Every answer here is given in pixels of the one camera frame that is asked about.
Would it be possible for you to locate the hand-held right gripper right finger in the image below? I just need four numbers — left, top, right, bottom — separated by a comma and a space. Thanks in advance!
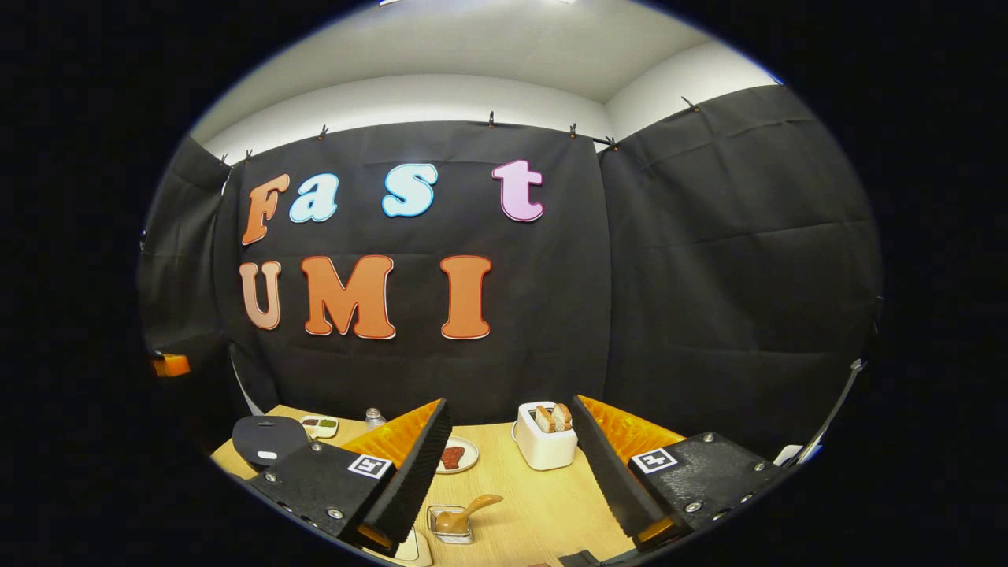
571, 394, 792, 552

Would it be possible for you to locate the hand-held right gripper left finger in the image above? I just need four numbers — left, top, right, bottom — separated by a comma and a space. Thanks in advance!
248, 398, 454, 552

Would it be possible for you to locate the wooden spoon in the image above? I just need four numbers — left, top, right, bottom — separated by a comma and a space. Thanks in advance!
435, 494, 505, 535

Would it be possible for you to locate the metal chopstick holder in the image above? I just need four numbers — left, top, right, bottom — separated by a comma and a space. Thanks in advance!
426, 504, 476, 546

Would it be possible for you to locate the dark grey rice cooker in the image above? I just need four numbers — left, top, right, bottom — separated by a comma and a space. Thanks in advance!
232, 415, 309, 473

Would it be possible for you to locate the white round plate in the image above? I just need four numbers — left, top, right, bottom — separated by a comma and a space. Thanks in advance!
435, 435, 480, 475

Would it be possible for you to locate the white toaster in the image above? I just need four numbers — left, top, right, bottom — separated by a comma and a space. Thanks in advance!
512, 401, 580, 472

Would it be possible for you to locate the beige rectangular tray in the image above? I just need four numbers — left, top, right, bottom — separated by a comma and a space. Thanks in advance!
390, 526, 434, 567

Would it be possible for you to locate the black backdrop cloth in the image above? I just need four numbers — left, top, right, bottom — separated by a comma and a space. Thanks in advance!
138, 85, 883, 461

